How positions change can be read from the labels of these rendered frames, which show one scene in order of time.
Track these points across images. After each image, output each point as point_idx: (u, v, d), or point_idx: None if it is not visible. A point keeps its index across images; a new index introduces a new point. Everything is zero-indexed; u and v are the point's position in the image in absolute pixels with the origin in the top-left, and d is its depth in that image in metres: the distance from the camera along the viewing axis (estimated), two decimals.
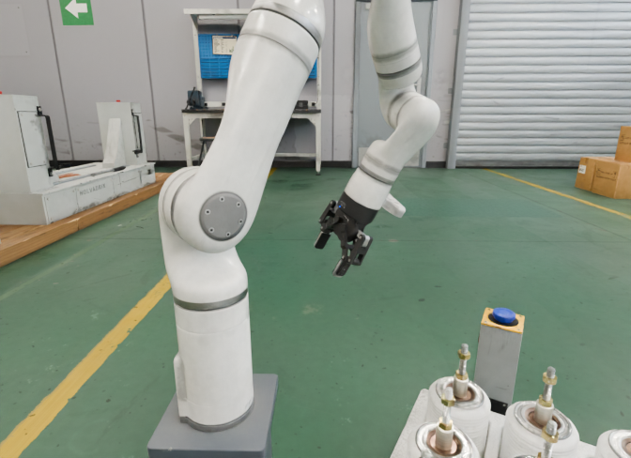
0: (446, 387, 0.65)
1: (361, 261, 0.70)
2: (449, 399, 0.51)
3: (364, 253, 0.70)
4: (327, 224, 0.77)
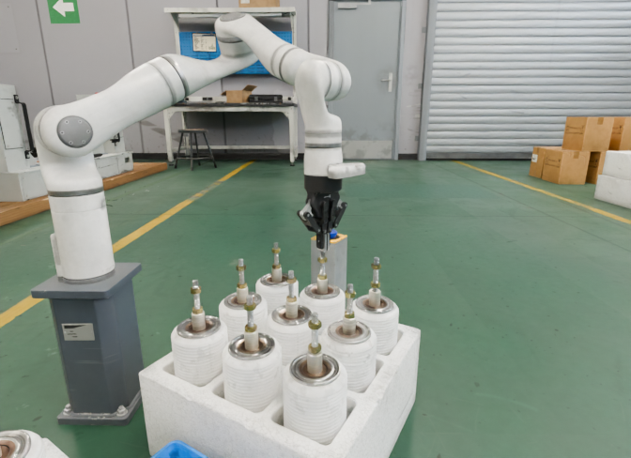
0: (269, 277, 0.90)
1: (314, 231, 0.76)
2: (240, 266, 0.76)
3: (311, 225, 0.75)
4: None
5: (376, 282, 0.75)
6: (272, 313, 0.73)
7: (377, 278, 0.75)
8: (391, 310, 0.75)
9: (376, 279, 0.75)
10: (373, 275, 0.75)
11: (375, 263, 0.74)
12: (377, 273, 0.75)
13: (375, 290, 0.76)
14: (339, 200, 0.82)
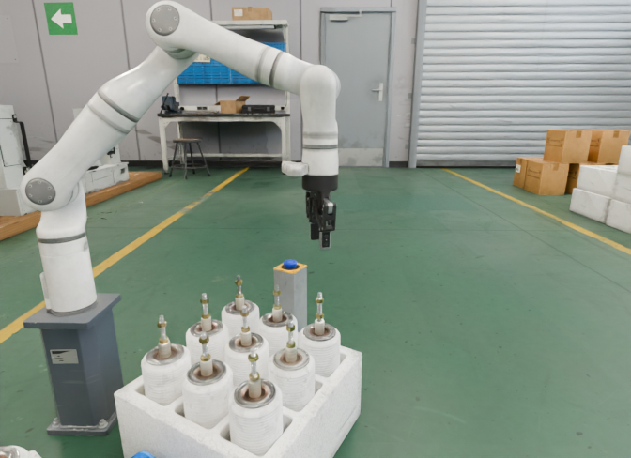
0: (234, 305, 1.02)
1: (307, 212, 0.88)
2: (204, 299, 0.89)
3: (307, 206, 0.88)
4: None
5: (319, 313, 0.88)
6: (229, 342, 0.85)
7: (321, 310, 0.88)
8: (332, 338, 0.87)
9: (319, 311, 0.88)
10: (317, 307, 0.88)
11: (318, 297, 0.87)
12: (321, 306, 0.88)
13: (319, 320, 0.88)
14: (329, 202, 0.77)
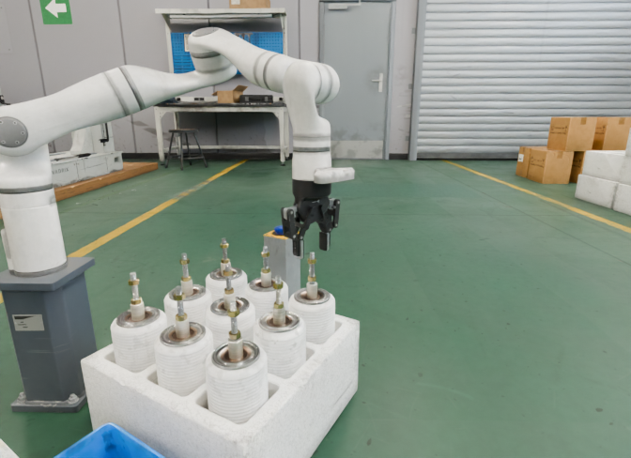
0: (220, 271, 0.93)
1: (289, 234, 0.72)
2: (183, 260, 0.80)
3: (288, 226, 0.72)
4: None
5: (310, 275, 0.80)
6: (211, 305, 0.76)
7: (310, 271, 0.79)
8: (326, 301, 0.78)
9: (310, 271, 0.80)
10: (313, 267, 0.80)
11: (311, 256, 0.79)
12: (310, 268, 0.79)
13: (310, 282, 0.80)
14: (330, 199, 0.79)
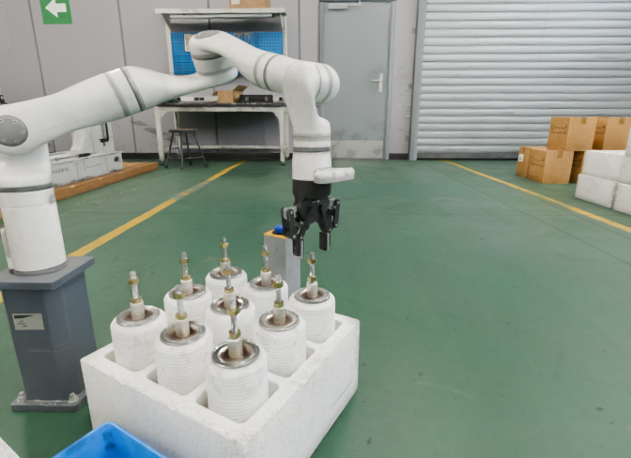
0: (220, 270, 0.93)
1: (289, 234, 0.72)
2: (183, 259, 0.80)
3: (288, 226, 0.72)
4: None
5: (314, 275, 0.80)
6: (211, 304, 0.76)
7: (313, 270, 0.80)
8: (326, 300, 0.78)
9: (314, 271, 0.80)
10: (313, 269, 0.79)
11: (314, 257, 0.78)
12: (312, 267, 0.80)
13: (314, 282, 0.80)
14: (330, 199, 0.79)
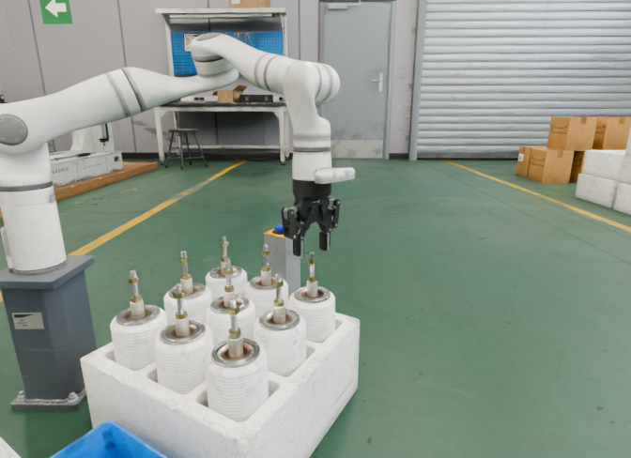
0: (220, 269, 0.93)
1: (290, 235, 0.72)
2: (183, 258, 0.80)
3: (289, 226, 0.71)
4: None
5: (311, 276, 0.79)
6: (211, 303, 0.76)
7: (313, 272, 0.79)
8: (326, 299, 0.78)
9: (311, 272, 0.79)
10: (310, 268, 0.79)
11: (310, 257, 0.78)
12: (314, 268, 0.79)
13: None
14: (330, 199, 0.79)
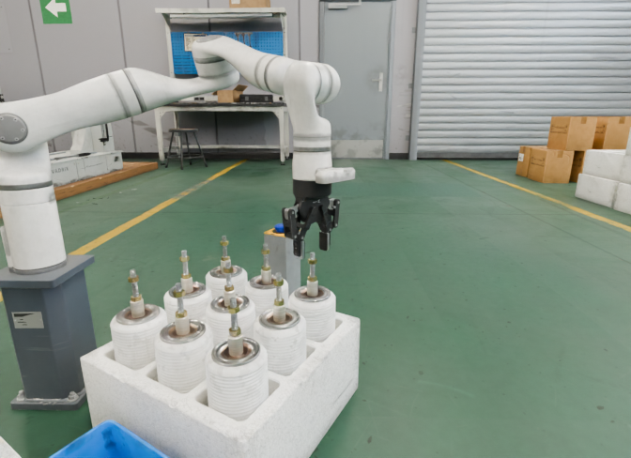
0: (220, 268, 0.93)
1: (290, 235, 0.72)
2: (183, 257, 0.80)
3: (290, 226, 0.71)
4: None
5: (311, 275, 0.80)
6: (211, 302, 0.76)
7: (310, 271, 0.79)
8: (326, 298, 0.78)
9: (312, 271, 0.80)
10: (314, 268, 0.79)
11: (313, 256, 0.79)
12: (310, 268, 0.79)
13: None
14: (330, 199, 0.79)
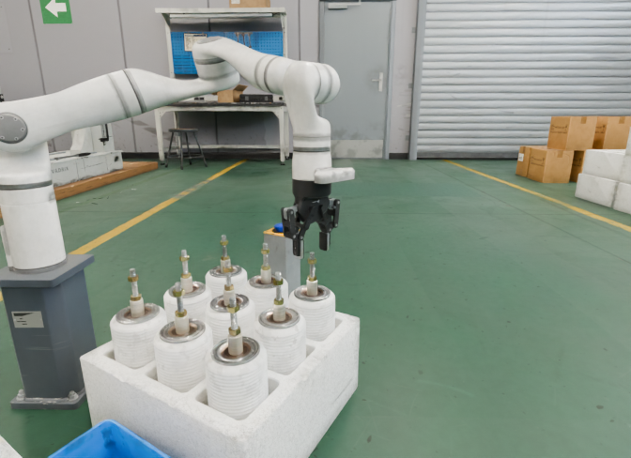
0: (220, 268, 0.93)
1: (289, 234, 0.72)
2: (183, 256, 0.80)
3: (288, 226, 0.72)
4: None
5: (310, 276, 0.79)
6: (211, 301, 0.76)
7: (312, 272, 0.79)
8: (326, 298, 0.78)
9: (310, 272, 0.79)
10: (310, 268, 0.79)
11: (309, 257, 0.78)
12: (313, 268, 0.79)
13: None
14: (330, 199, 0.79)
